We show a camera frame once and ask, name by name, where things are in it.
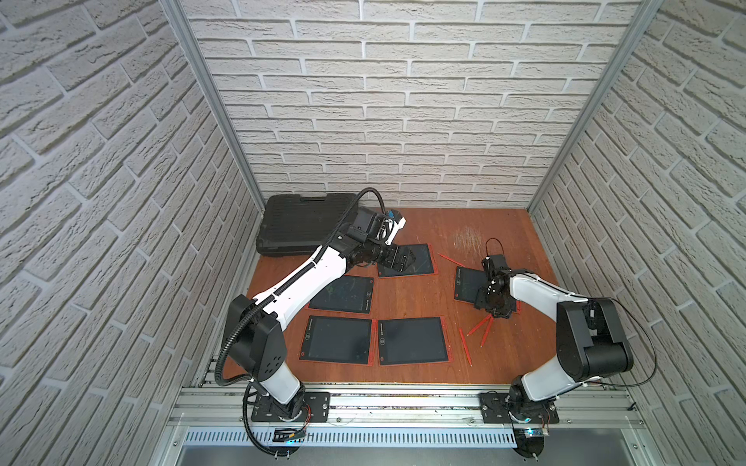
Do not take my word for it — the red stylus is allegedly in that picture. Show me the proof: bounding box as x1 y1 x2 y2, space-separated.
458 327 473 367
466 315 493 336
437 252 468 268
480 315 495 348

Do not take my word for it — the aluminium front rail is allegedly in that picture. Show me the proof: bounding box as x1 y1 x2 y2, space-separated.
166 384 646 431

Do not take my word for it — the red tablet front left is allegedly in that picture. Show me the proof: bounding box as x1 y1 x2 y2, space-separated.
299 316 373 365

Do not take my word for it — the red tablet middle left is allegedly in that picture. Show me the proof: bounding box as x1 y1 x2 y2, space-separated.
308 276 374 315

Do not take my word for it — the red tablet with green scribbles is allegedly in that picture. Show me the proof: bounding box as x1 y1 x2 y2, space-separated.
455 266 521 318

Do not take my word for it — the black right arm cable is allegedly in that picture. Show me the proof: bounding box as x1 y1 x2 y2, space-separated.
599 296 659 389

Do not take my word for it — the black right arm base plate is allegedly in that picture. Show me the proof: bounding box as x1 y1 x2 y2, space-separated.
478 390 560 425

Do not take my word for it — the right aluminium corner post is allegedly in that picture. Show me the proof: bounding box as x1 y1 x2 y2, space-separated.
526 0 664 215

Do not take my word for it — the red tablet far right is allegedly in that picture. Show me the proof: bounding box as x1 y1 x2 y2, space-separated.
378 244 438 279

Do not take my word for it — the black plastic tool case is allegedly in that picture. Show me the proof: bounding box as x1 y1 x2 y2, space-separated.
256 193 356 257

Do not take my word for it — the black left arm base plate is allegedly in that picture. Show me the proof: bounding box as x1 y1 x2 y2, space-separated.
251 390 331 423

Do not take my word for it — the aluminium corner post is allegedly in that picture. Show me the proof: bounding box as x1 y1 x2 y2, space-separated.
161 0 265 213
526 0 664 215

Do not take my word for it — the left aluminium corner post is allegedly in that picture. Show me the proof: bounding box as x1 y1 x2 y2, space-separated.
161 0 265 213

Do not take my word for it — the red tablet front right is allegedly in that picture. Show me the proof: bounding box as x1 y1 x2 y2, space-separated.
378 316 450 366

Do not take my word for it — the white perforated cable duct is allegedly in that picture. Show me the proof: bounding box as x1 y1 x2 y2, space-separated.
183 427 517 449

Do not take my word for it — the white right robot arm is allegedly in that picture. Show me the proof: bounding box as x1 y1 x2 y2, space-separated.
477 254 634 408

